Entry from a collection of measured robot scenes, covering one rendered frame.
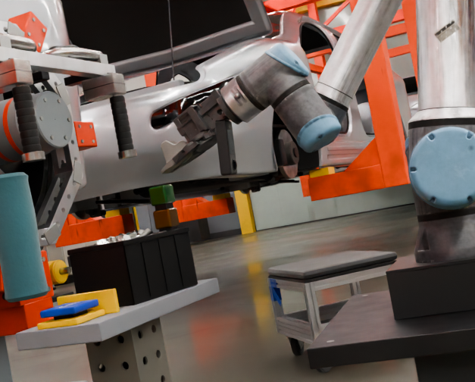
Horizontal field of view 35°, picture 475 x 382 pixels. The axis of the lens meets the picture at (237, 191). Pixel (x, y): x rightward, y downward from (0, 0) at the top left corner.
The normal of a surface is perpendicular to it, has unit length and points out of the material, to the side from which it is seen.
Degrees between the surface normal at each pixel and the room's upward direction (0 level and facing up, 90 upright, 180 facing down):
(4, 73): 90
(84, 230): 90
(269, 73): 90
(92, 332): 90
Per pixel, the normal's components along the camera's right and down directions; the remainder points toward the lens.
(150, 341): 0.89, -0.18
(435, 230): -0.70, -0.26
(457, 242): -0.35, -0.33
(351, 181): -0.41, 0.06
